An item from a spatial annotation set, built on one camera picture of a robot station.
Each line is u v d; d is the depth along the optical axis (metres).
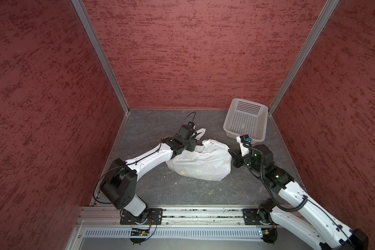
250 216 0.74
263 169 0.56
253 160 0.60
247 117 1.17
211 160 0.76
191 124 0.76
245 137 0.64
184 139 0.65
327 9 0.71
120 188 0.43
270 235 0.71
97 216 0.75
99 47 0.85
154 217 0.74
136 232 0.73
